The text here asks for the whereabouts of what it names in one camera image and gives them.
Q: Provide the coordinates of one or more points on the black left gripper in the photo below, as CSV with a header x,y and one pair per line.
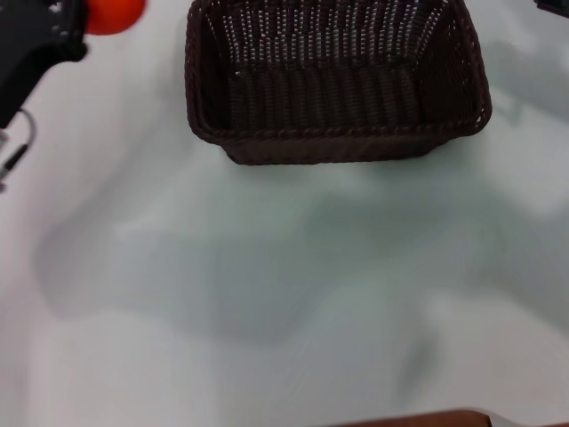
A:
x,y
20,58

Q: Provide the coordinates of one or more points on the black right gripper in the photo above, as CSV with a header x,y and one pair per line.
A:
x,y
553,3

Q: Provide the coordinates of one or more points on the orange toy fruit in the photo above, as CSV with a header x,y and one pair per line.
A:
x,y
113,15

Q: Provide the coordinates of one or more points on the dark brown woven basket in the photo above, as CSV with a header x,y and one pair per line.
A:
x,y
338,98

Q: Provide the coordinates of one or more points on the white tablecloth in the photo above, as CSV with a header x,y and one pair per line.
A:
x,y
222,289

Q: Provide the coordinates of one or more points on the brown curved panel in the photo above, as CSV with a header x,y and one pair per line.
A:
x,y
413,419

